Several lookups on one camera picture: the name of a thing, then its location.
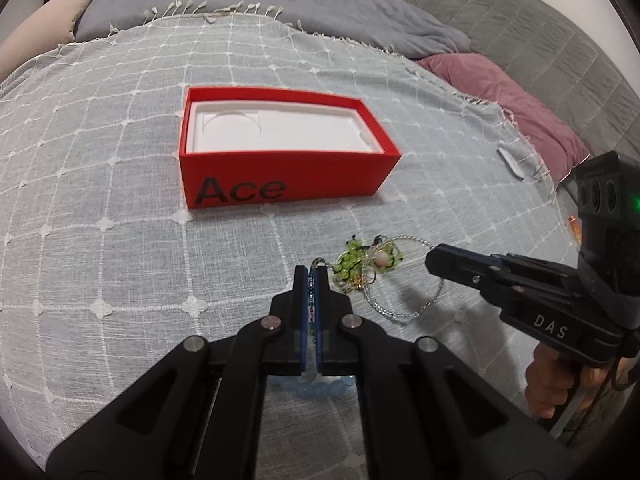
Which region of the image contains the red Ace box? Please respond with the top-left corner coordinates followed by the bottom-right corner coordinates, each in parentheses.
top-left (179, 87), bottom-right (401, 209)

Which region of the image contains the grey checked bedspread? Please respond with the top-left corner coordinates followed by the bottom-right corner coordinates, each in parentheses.
top-left (1, 14), bottom-right (577, 464)

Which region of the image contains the grey quilted pillow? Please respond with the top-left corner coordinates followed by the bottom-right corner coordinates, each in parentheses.
top-left (401, 0), bottom-right (640, 159)

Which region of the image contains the small white label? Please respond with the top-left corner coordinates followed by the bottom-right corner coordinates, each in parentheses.
top-left (497, 146), bottom-right (525, 181)

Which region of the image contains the white box insert tray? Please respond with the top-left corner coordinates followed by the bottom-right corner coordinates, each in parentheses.
top-left (186, 101), bottom-right (382, 153)

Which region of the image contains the right hand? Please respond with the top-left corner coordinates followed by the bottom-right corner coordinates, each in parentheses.
top-left (524, 344), bottom-right (630, 419)

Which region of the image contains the silver bead necklace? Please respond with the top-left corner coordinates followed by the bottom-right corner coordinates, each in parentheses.
top-left (361, 233), bottom-right (446, 322)

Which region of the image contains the black camera box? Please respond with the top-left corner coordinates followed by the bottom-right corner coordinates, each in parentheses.
top-left (574, 151), bottom-right (639, 290)

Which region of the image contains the blue-grey blanket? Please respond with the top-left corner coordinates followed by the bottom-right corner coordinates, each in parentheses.
top-left (76, 0), bottom-right (471, 60)

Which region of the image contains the beige pillow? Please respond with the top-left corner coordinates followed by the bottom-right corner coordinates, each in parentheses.
top-left (0, 0), bottom-right (91, 81)

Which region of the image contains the pink pillow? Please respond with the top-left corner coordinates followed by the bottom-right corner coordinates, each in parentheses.
top-left (419, 53), bottom-right (590, 183)

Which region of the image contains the green beaded bracelet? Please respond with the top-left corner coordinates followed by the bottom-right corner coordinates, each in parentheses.
top-left (331, 235), bottom-right (407, 291)

